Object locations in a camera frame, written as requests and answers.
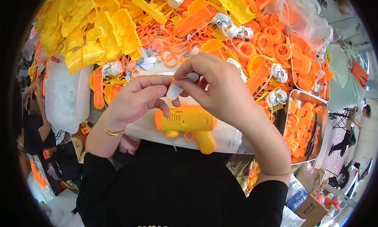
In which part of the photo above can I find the person's right hand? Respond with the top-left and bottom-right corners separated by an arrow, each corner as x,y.
173,52 -> 264,129

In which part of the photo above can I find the person's left hand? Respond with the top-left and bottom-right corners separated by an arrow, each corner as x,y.
102,74 -> 182,130

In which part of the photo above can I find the orange oval part white sticker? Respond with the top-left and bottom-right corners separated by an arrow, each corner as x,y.
166,72 -> 200,102

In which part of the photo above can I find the orange gun shell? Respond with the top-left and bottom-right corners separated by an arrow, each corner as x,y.
92,69 -> 105,110
246,60 -> 273,95
173,4 -> 218,38

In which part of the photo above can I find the yellow orange toy gun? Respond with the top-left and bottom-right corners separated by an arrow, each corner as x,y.
154,102 -> 218,155

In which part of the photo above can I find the white plastic bin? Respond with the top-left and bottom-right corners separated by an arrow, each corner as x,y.
45,53 -> 94,135

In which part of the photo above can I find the pile of orange rings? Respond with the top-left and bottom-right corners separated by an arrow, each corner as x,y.
130,14 -> 291,68

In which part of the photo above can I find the metal tray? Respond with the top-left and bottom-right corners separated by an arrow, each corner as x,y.
280,89 -> 329,166
288,35 -> 332,103

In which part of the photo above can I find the pile of orange discs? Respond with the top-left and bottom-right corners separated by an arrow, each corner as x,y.
283,99 -> 324,159
290,35 -> 328,92

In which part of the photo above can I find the pile of yellow gun shells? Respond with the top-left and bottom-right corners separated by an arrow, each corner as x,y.
35,0 -> 168,75

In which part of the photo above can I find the bag of toy parts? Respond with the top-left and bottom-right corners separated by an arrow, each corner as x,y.
230,157 -> 261,195

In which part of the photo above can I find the person's body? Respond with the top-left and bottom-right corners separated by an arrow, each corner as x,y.
75,139 -> 289,227

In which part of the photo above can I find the clear plastic bag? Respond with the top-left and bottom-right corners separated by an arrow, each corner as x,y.
271,0 -> 335,51

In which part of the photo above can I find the brown paper bag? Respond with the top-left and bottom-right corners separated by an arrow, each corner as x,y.
295,163 -> 329,195

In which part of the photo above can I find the white blue sack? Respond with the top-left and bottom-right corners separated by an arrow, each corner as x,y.
286,174 -> 308,212

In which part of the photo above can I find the orange bag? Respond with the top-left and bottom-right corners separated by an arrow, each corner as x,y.
350,60 -> 369,89

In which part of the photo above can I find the cardboard box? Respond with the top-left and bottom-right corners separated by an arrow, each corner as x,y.
294,194 -> 329,227

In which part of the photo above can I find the white car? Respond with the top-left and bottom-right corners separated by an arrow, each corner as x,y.
327,157 -> 373,198

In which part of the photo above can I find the gold bracelet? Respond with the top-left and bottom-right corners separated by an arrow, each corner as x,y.
100,115 -> 126,136

